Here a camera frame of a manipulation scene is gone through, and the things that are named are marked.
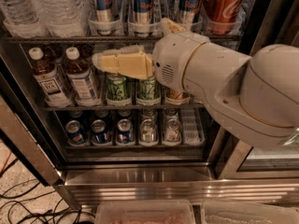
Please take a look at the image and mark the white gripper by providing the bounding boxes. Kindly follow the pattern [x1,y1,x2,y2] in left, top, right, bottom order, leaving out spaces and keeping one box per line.
[92,18,210,91]

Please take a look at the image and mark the red bull can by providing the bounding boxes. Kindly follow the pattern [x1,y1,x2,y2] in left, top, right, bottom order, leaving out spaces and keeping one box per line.
[95,0,121,35]
[133,0,154,35]
[177,0,202,23]

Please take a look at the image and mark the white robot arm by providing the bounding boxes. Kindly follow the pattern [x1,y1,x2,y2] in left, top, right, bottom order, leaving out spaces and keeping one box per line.
[92,19,299,148]

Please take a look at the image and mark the front right green can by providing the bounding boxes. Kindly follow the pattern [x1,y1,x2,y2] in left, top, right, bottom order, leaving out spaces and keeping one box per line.
[138,77,158,100]

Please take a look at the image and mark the green can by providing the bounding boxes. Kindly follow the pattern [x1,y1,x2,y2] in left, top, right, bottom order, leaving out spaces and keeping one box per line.
[138,77,158,100]
[106,73,129,101]

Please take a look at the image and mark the front left green can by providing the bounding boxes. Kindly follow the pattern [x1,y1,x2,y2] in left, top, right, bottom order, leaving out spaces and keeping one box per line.
[106,73,129,101]

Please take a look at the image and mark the front left gold can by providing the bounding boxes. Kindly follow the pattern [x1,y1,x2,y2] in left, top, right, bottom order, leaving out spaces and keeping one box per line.
[166,89,189,100]

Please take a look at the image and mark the red coca-cola can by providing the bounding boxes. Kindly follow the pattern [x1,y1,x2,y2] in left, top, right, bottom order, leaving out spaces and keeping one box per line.
[203,0,243,35]

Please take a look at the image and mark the right blue pepsi can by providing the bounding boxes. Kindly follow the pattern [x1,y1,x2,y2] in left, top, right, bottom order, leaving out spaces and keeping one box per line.
[117,119,135,144]

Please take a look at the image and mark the blue pepsi can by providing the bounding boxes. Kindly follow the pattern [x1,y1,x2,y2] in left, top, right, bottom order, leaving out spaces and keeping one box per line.
[117,119,135,144]
[65,120,87,145]
[92,119,111,145]

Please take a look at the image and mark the left silver can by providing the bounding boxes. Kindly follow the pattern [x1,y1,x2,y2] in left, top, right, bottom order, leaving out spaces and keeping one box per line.
[139,119,157,143]

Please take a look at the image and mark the silver can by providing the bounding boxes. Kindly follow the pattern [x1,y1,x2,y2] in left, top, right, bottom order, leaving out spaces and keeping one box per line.
[164,119,181,143]
[139,119,157,143]

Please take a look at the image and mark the right silver can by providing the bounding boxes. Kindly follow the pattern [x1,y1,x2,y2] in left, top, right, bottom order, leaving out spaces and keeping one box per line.
[164,119,181,143]

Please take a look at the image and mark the steel fridge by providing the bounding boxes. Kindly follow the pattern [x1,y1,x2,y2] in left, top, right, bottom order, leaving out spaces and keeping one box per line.
[0,0,299,209]

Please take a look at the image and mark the middle blue pepsi can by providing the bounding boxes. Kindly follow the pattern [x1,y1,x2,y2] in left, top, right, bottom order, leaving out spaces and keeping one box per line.
[92,119,111,145]

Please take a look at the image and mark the left blue pepsi can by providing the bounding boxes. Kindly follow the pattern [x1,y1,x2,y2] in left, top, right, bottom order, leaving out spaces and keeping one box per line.
[65,120,87,145]

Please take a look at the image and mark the glass right fridge door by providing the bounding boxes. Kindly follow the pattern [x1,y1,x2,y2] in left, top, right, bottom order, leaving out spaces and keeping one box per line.
[215,136,299,179]

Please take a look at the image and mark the open fridge door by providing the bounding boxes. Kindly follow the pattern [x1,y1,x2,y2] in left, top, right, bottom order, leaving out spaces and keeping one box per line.
[0,76,64,186]

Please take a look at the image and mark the right iced tea bottle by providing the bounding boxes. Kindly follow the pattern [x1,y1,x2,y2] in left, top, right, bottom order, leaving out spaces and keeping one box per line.
[65,47,100,106]

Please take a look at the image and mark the iced tea bottle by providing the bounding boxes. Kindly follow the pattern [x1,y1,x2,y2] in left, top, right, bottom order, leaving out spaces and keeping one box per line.
[65,47,100,106]
[29,48,71,107]

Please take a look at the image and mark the clear water bottle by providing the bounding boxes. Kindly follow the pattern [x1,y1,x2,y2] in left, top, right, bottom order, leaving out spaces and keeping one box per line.
[40,0,87,38]
[0,0,48,38]

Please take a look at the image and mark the left iced tea bottle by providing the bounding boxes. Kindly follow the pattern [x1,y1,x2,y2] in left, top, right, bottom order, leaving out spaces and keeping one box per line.
[29,48,71,107]

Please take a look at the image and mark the left clear water bottle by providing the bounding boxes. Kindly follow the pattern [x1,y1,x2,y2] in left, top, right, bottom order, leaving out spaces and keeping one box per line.
[0,0,48,38]

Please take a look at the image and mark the left clear plastic bin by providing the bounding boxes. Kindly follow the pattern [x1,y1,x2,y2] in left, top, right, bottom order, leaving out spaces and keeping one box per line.
[94,200,195,224]

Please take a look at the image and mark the clear plastic bin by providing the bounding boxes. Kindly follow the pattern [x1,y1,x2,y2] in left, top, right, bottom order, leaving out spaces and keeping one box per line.
[201,201,299,224]
[94,200,195,224]

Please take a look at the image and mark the right clear plastic bin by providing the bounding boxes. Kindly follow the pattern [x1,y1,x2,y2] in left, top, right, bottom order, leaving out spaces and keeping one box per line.
[201,201,299,224]

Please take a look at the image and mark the orange floor cable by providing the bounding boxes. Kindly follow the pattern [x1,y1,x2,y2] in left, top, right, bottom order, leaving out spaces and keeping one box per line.
[0,151,13,175]

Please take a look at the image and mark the black floor cables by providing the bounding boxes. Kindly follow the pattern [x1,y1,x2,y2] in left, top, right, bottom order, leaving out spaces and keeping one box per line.
[0,157,96,224]

